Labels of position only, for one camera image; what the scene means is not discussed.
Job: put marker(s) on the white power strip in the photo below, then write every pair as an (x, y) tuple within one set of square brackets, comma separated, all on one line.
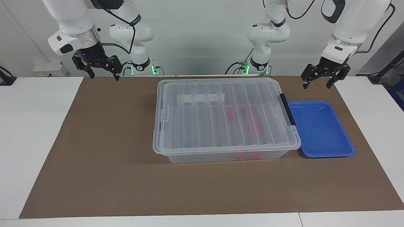
[(47, 69)]

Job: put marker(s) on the black stand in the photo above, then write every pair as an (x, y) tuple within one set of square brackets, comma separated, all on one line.
[(377, 77)]

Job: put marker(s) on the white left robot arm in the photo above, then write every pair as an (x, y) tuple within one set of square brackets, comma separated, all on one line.
[(356, 19)]

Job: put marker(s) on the brown table mat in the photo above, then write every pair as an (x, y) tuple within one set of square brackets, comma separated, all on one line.
[(94, 173)]

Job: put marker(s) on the blue plastic tray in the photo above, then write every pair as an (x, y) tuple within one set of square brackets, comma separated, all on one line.
[(322, 129)]

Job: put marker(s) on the black table clamp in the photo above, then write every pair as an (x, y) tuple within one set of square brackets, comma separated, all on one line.
[(6, 80)]

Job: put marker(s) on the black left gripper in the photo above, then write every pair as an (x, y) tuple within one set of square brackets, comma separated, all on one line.
[(329, 66)]

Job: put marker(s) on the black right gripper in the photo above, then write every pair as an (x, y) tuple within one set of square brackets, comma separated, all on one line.
[(91, 55)]

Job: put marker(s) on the clear ribbed plastic lid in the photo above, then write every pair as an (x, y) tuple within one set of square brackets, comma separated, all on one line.
[(205, 126)]

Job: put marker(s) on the blue crate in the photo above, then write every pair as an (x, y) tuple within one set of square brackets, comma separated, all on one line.
[(398, 94)]

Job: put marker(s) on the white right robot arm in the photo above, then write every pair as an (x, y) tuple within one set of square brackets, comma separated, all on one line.
[(75, 19)]

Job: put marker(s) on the red block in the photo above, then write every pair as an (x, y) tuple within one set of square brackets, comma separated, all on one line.
[(256, 127), (232, 112), (239, 155), (254, 154), (249, 110)]

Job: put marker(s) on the clear plastic storage box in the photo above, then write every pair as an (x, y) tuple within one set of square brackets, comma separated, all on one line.
[(202, 157)]

